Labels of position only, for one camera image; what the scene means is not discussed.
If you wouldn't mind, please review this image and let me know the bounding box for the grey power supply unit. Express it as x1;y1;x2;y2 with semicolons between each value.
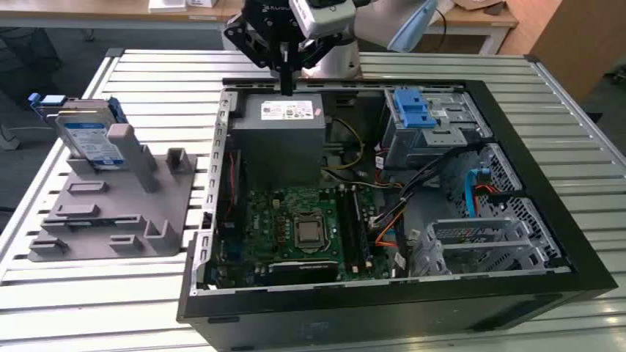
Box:
228;93;327;190

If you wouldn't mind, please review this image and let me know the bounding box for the silver CPU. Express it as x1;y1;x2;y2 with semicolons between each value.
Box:
295;220;324;246

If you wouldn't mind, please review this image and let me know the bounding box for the large white box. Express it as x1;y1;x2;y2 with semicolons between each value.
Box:
148;0;188;14

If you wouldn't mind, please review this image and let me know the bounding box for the black PC case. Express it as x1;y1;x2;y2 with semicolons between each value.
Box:
175;77;618;352

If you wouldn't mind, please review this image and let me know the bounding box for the brown wooden cabinet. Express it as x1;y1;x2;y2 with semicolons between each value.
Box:
498;0;626;107

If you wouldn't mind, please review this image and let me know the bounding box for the black graphics card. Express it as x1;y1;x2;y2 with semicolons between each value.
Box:
266;258;339;285

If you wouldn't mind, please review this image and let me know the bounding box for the blue plastic drive latch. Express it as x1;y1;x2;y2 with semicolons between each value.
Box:
394;89;439;129

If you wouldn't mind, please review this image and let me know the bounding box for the orange data wire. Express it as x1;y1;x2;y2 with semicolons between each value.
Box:
374;223;400;250

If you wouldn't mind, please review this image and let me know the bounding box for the black cable bundle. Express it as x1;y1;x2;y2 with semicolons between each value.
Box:
371;146;483;228

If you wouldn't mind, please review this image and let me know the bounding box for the black RAM stick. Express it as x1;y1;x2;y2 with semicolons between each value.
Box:
336;186;360;271

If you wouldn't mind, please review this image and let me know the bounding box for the black mesh waste bin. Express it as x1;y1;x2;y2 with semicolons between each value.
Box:
0;27;64;111

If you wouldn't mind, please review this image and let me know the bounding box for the orange black power wire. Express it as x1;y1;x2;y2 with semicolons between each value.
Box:
474;184;527;206

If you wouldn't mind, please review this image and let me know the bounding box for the blue data wire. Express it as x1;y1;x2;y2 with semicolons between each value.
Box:
462;166;491;221

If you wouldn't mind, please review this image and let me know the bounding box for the grey parts rack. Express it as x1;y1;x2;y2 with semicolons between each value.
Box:
27;123;199;263

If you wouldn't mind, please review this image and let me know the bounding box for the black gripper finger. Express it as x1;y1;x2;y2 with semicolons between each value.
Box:
287;33;344;97
223;15;290;97

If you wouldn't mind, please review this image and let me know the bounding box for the brown cardboard piece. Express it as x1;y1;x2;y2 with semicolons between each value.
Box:
453;0;505;16

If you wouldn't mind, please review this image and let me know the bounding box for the light wooden desk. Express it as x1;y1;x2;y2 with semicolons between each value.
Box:
0;0;519;56

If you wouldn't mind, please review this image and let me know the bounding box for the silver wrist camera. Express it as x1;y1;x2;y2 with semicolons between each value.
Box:
287;0;356;40

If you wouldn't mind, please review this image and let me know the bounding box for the yellow wire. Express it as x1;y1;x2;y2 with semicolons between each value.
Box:
322;117;366;172

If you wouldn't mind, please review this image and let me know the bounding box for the thin red wire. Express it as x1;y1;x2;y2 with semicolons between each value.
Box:
222;149;244;230

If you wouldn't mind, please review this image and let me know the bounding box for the grey metal stand foot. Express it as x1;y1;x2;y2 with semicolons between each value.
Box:
0;122;24;151

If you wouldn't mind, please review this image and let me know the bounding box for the hard disk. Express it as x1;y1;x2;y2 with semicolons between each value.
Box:
28;93;130;172

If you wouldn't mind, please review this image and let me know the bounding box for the metal optical drive cage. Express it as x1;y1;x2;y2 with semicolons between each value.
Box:
380;87;493;172

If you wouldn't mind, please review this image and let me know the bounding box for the metal disk bay cage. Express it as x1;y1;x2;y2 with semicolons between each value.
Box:
408;216;557;278

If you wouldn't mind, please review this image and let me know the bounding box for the green motherboard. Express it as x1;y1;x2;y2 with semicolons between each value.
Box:
214;185;392;290

